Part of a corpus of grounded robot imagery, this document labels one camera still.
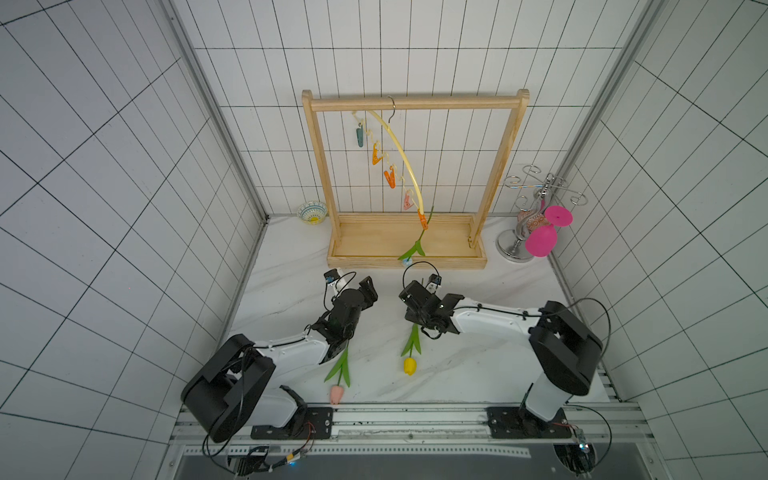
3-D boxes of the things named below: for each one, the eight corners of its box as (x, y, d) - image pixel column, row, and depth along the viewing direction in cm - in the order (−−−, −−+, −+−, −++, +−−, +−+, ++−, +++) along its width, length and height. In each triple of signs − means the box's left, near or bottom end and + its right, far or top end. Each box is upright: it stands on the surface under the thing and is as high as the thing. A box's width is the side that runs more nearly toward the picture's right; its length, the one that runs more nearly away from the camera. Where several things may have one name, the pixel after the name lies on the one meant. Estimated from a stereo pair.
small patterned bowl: (297, 226, 117) (295, 220, 114) (302, 207, 124) (300, 201, 121) (325, 226, 117) (323, 220, 114) (328, 207, 124) (327, 201, 121)
